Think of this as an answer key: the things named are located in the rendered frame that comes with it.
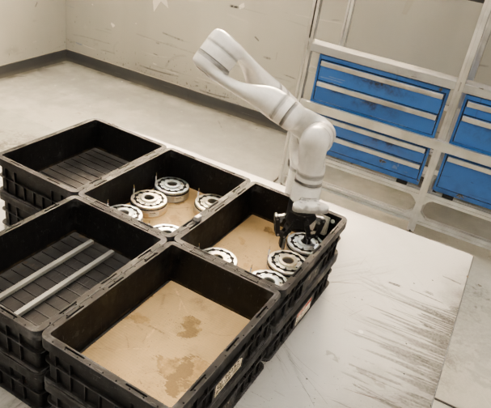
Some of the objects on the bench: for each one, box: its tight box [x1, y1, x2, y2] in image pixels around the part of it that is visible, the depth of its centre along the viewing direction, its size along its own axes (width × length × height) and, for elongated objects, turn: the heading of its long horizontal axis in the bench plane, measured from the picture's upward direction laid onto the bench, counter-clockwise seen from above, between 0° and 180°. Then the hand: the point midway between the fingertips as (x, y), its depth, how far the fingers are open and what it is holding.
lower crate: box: [261, 253, 338, 362], centre depth 151 cm, size 40×30×12 cm
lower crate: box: [0, 189, 40, 227], centre depth 173 cm, size 40×30×12 cm
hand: (294, 244), depth 152 cm, fingers open, 5 cm apart
